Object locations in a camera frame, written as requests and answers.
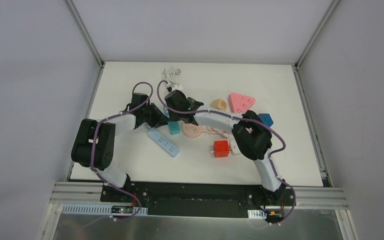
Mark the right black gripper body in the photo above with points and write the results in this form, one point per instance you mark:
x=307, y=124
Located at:
x=187, y=104

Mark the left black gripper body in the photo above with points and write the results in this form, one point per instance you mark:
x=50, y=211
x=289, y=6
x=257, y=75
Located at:
x=156, y=117

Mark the teal power strip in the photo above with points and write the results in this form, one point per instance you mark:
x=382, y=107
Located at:
x=173, y=126

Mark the pale pink round socket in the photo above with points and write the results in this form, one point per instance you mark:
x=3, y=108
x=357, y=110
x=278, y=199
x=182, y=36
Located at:
x=192, y=131

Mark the white power strip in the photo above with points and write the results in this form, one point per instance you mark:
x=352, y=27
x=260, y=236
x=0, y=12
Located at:
x=163, y=142

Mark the yellow plug adapter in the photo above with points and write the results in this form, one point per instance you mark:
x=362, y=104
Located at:
x=219, y=104

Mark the pink triangular power strip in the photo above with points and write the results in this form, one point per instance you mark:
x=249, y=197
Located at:
x=240, y=103

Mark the red small adapter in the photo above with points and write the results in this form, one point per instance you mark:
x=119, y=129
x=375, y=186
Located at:
x=220, y=149

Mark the blue cube plug adapter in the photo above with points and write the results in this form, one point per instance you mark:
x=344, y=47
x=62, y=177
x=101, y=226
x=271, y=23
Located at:
x=266, y=119

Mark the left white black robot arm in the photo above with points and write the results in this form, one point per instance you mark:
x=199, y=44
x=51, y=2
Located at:
x=93, y=147

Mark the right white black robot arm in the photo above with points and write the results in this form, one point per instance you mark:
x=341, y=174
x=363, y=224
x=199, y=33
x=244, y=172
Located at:
x=254, y=139

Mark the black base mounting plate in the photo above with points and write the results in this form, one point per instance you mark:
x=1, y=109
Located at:
x=199, y=200

